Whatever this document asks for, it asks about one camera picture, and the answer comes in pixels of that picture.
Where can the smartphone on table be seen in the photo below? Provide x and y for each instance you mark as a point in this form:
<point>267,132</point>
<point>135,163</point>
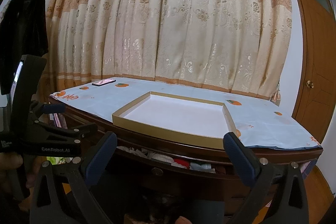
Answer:
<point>103,82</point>

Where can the phone on left gripper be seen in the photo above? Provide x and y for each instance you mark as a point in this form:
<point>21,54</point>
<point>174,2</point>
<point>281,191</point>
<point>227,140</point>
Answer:
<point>25,83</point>

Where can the black hanging garment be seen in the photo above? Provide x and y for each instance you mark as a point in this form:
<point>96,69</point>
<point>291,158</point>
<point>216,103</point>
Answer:
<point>23,32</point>

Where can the beige floral curtain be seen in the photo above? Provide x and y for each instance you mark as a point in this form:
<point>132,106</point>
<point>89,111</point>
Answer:
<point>235,46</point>

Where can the red underwear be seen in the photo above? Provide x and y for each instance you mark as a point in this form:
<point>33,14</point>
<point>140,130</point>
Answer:
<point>181,163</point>

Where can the dark wooden dresser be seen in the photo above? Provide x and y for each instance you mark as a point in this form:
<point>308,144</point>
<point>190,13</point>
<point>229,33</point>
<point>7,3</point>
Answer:
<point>224,185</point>

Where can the brown wooden door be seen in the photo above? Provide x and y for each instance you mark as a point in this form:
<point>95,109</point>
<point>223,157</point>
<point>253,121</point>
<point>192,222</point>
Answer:
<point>315,103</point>

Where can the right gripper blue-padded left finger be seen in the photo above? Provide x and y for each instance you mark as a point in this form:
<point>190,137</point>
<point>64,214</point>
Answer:
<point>98,157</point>

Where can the light blue orange-print tablecloth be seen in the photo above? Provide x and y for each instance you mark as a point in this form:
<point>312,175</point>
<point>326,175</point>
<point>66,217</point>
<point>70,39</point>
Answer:
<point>260,122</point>

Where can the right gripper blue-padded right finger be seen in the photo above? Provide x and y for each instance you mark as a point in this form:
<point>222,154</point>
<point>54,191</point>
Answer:
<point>243,159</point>

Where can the white underwear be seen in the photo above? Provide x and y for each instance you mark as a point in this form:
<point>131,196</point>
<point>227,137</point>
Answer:
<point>202,167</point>

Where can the person's left hand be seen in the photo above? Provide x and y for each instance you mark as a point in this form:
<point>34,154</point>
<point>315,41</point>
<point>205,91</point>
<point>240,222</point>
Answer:
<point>9,165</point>

